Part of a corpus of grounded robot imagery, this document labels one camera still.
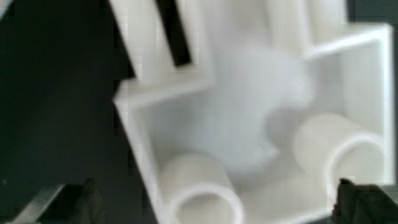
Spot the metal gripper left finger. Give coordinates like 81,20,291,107
10,178,104,224

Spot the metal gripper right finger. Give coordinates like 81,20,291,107
332,178,398,224

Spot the white chair seat tray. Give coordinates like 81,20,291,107
109,0,395,224

